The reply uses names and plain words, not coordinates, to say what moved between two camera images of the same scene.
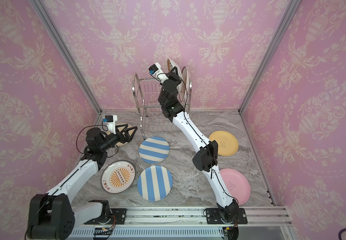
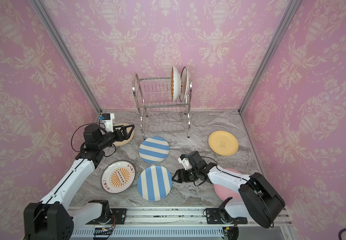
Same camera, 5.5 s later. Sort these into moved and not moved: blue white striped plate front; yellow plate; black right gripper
Moved: black right gripper
Not moved: blue white striped plate front; yellow plate
